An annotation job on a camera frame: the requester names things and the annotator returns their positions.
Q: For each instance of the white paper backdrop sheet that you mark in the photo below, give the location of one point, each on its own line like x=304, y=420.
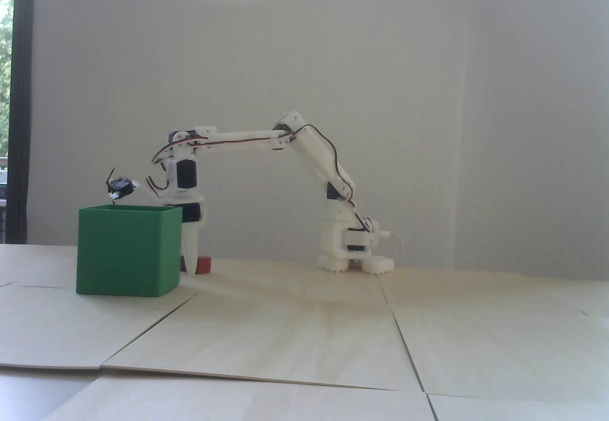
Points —
x=190, y=59

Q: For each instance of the black window frame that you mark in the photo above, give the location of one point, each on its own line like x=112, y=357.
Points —
x=21, y=107

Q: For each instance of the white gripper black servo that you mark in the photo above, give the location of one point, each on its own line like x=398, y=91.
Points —
x=192, y=213

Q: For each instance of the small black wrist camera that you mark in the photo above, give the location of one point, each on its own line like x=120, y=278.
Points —
x=120, y=187

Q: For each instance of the green open box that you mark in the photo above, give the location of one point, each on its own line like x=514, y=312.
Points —
x=123, y=254

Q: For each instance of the red block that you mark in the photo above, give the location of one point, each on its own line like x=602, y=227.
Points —
x=204, y=265

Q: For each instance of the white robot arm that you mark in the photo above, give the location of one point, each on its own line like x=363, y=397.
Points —
x=314, y=154

